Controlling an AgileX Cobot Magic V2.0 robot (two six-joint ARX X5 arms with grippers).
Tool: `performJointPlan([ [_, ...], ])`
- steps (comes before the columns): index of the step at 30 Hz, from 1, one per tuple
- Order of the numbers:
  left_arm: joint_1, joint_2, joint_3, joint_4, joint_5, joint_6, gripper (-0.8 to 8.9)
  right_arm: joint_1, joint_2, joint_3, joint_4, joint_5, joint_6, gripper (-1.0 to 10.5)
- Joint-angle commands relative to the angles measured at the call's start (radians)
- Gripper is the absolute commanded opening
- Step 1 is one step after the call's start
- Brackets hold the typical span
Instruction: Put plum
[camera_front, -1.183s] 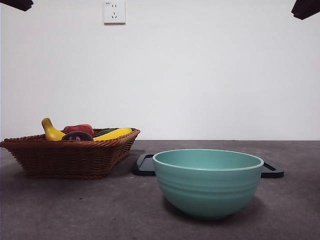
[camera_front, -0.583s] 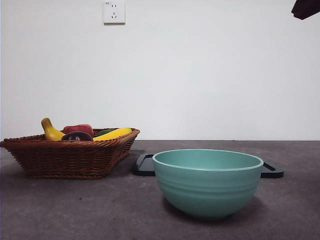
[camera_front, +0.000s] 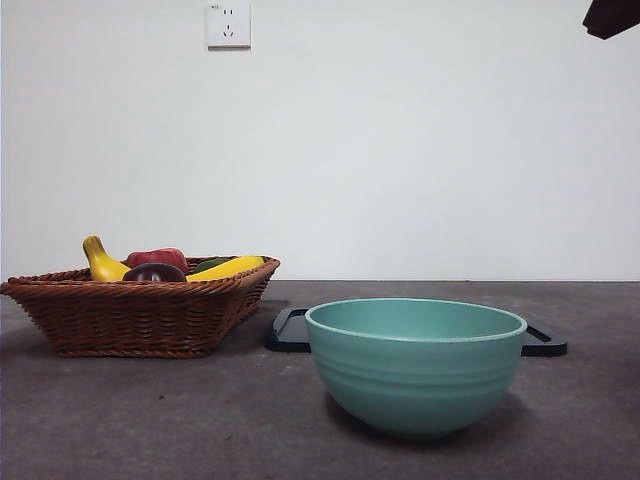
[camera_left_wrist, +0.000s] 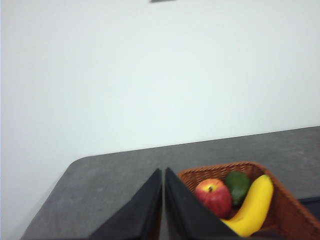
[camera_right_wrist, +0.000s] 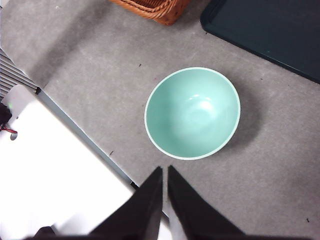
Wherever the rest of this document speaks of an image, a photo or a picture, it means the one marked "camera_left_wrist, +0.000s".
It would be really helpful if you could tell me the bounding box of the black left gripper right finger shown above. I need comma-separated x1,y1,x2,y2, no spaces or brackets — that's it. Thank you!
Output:
163,167,245,240

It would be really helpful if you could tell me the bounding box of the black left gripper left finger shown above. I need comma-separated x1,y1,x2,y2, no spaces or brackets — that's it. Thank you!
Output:
89,168,163,240

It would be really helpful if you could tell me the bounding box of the red apple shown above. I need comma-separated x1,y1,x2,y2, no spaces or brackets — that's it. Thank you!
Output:
194,178,233,220

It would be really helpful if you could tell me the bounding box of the green avocado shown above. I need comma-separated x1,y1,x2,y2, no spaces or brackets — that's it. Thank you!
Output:
225,171,251,207

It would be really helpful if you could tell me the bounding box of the brown wicker basket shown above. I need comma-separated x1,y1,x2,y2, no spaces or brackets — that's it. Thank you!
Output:
177,161,320,240

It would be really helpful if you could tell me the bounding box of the yellow banana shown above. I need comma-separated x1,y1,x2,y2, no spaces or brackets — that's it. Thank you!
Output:
219,174,275,238

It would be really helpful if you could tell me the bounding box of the black rectangular tray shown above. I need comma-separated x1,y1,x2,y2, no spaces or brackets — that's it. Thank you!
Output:
297,196,320,216

